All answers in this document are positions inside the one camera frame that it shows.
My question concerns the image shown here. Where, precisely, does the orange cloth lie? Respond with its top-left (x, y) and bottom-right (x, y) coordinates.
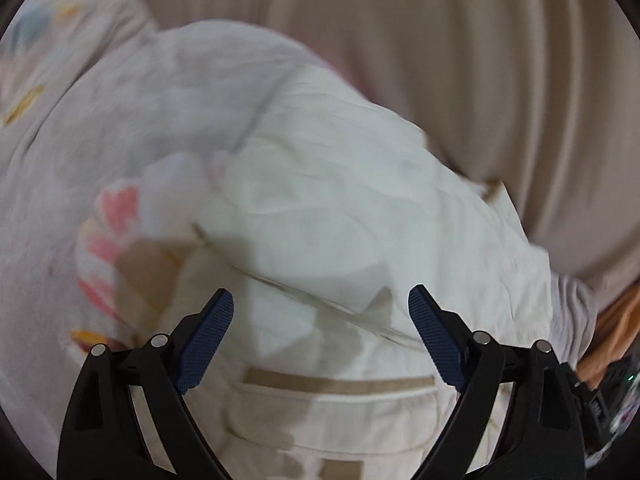
top-left (580, 290), bottom-right (640, 388)

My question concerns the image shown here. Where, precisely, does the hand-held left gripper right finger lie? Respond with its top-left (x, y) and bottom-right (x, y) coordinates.
top-left (408, 284), bottom-right (587, 480)

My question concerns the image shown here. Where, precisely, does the beige curtain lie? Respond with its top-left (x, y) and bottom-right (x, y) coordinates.
top-left (75, 0), bottom-right (640, 283)

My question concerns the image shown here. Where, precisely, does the light grey garment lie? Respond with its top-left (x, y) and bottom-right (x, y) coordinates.
top-left (0, 0), bottom-right (598, 466)

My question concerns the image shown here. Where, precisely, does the cream padded jacket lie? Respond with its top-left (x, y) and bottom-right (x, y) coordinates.
top-left (65, 20), bottom-right (556, 480)

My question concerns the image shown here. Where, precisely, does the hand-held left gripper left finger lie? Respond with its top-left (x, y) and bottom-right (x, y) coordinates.
top-left (57, 287), bottom-right (236, 480)

